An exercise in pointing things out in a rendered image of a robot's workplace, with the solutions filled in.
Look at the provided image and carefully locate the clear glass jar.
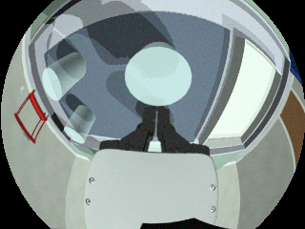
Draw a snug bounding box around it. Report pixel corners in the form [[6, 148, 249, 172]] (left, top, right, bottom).
[[64, 105, 95, 143], [125, 42, 192, 106], [148, 111, 175, 152], [42, 52, 86, 101]]

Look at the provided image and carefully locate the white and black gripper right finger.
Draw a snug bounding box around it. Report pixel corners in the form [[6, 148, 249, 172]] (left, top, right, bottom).
[[156, 106, 210, 155]]

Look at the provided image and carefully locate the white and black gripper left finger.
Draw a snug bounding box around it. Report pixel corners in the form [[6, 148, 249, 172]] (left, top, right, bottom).
[[99, 105, 156, 152]]

